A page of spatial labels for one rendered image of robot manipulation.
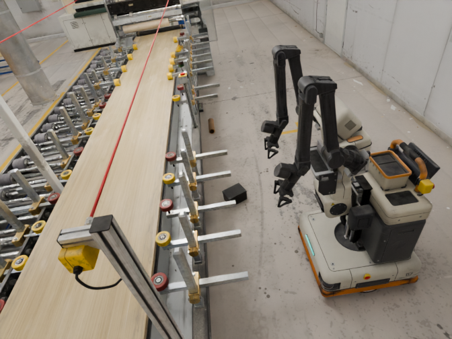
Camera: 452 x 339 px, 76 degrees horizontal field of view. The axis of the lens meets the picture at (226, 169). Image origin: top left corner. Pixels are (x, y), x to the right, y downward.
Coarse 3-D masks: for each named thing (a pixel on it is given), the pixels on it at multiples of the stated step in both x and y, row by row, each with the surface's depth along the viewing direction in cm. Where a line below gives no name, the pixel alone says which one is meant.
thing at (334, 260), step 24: (312, 216) 229; (312, 240) 213; (336, 240) 209; (312, 264) 216; (336, 264) 195; (360, 264) 192; (384, 264) 190; (408, 264) 188; (336, 288) 196; (360, 288) 197
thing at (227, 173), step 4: (220, 172) 197; (224, 172) 196; (228, 172) 195; (196, 176) 197; (200, 176) 196; (204, 176) 196; (208, 176) 195; (212, 176) 195; (216, 176) 195; (220, 176) 196; (224, 176) 196; (228, 176) 196; (176, 180) 197; (196, 180) 196; (200, 180) 196; (204, 180) 196; (168, 184) 195; (172, 184) 196; (176, 184) 196
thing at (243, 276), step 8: (240, 272) 140; (200, 280) 140; (208, 280) 139; (216, 280) 138; (224, 280) 138; (232, 280) 139; (240, 280) 139; (168, 288) 139; (176, 288) 138; (184, 288) 139
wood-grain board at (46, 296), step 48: (144, 48) 445; (144, 96) 303; (96, 144) 241; (144, 144) 230; (96, 192) 192; (144, 192) 185; (48, 240) 165; (144, 240) 155; (48, 288) 141; (0, 336) 126; (48, 336) 123; (96, 336) 120; (144, 336) 117
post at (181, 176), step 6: (180, 174) 155; (180, 180) 156; (186, 180) 160; (186, 186) 159; (186, 192) 162; (186, 198) 165; (192, 198) 170; (192, 204) 169; (192, 210) 171; (198, 222) 179
